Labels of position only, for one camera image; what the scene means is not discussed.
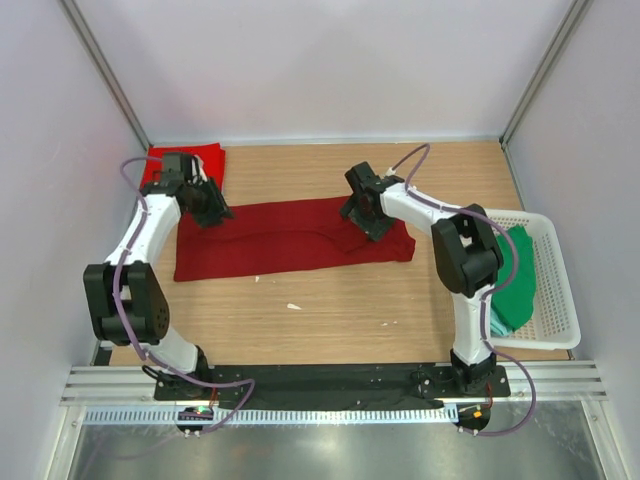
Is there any dark red t shirt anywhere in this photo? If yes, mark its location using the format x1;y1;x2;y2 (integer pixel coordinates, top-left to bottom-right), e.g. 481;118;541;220
173;197;416;282

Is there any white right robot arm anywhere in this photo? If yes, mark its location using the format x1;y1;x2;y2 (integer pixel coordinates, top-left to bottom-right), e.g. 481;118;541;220
340;162;504;394

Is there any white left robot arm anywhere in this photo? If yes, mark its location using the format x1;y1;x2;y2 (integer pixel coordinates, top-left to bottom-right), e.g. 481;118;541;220
83;151;232;389

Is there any folded bright red t shirt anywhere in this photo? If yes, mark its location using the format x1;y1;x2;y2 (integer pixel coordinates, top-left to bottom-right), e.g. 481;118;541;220
139;143;226;188

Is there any light teal t shirt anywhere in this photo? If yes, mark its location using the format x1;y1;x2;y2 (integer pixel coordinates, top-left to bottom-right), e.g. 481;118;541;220
490;309;514;337

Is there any green t shirt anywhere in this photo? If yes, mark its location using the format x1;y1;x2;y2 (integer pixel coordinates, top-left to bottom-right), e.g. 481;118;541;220
491;225;537;333

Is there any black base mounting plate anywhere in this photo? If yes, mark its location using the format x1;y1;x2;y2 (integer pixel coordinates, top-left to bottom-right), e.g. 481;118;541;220
152;363;511;412

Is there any white plastic basket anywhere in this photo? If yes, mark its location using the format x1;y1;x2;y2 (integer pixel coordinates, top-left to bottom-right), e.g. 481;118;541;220
487;209;581;350

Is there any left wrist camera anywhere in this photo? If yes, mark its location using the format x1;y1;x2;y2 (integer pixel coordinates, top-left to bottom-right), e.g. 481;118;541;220
191;155;208;184

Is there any aluminium frame rail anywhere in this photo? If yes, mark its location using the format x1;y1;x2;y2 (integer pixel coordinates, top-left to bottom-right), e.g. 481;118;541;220
61;360;607;411

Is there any white slotted cable duct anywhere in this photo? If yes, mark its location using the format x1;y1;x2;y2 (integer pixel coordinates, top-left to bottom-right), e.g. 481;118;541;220
83;404;458;427

